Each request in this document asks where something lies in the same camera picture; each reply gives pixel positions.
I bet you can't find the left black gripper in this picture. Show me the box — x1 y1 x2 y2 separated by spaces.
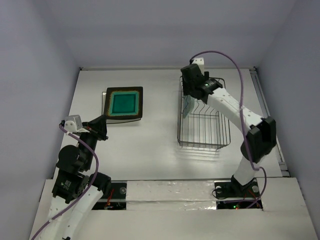
79 113 110 168

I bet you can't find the white square plate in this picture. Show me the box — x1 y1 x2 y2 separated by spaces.
101 91 141 125

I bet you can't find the light blue rectangular plate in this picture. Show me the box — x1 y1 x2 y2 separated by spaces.
182 95 195 119

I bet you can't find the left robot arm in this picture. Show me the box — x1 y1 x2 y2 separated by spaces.
32 115 112 240

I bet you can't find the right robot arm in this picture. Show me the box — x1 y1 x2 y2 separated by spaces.
180 63 277 196

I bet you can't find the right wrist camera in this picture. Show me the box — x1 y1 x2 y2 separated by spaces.
190 57 205 72

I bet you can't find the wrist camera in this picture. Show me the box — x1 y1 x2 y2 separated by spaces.
62 115 87 133
190 57 205 72

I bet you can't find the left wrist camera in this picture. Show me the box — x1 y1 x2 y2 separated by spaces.
62 115 87 133

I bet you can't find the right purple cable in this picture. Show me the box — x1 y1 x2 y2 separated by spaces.
189 51 267 209

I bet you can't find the wire dish rack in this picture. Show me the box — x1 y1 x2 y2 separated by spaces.
176 79 231 149

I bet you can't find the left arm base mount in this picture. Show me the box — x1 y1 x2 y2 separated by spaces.
92 181 127 210

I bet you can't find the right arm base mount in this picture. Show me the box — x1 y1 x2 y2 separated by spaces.
211 181 263 210

